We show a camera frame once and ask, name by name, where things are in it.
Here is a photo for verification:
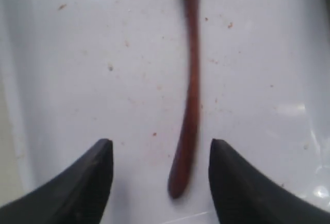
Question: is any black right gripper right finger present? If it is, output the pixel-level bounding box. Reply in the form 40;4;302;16
208;139;329;223

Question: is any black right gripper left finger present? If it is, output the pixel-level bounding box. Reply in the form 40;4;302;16
1;139;113;223

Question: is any dark red wooden spoon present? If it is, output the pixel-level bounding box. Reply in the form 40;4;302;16
168;0;201;200

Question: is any white plastic tray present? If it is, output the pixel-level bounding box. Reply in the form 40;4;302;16
1;0;329;223

